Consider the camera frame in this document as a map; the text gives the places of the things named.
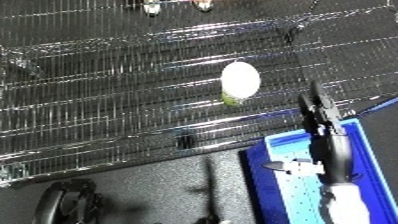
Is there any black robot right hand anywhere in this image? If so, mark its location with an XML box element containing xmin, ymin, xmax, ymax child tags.
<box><xmin>261</xmin><ymin>80</ymin><xmax>359</xmax><ymax>186</ymax></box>

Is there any white paper cup green band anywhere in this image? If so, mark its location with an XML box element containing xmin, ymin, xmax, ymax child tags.
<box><xmin>218</xmin><ymin>61</ymin><xmax>263</xmax><ymax>107</ymax></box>

